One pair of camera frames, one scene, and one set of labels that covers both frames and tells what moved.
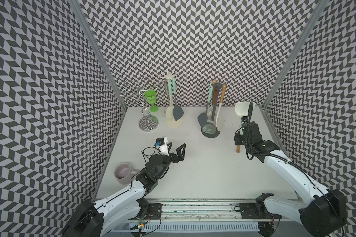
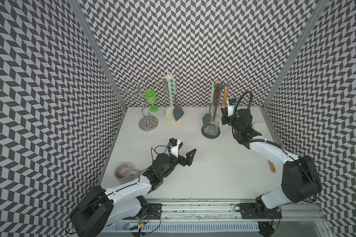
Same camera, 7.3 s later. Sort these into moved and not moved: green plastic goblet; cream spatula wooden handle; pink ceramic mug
Moved: cream spatula wooden handle
Not moved: green plastic goblet; pink ceramic mug
